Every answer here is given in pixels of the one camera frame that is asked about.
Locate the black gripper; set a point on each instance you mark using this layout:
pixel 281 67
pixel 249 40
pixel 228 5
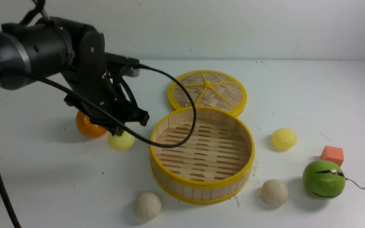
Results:
pixel 89 78

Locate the yellow bun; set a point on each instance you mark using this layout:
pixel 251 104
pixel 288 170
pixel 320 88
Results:
pixel 284 139
pixel 121 143

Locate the white bun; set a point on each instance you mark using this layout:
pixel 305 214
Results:
pixel 274 192
pixel 147 206

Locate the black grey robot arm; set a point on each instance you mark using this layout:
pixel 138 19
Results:
pixel 77 52

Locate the woven bamboo steamer lid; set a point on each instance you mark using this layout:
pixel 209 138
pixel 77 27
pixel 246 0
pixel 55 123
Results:
pixel 215 89

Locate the bamboo steamer tray yellow rim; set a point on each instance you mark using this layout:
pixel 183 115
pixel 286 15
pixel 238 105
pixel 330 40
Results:
pixel 212 166

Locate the orange toy mandarin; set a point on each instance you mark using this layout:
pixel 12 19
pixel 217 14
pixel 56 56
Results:
pixel 87 128

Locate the green toy watermelon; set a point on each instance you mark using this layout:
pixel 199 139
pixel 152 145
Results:
pixel 324 179

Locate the orange foam cube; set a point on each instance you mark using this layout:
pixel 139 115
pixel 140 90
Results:
pixel 333 154

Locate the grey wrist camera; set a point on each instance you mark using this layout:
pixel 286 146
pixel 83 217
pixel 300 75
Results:
pixel 122 66

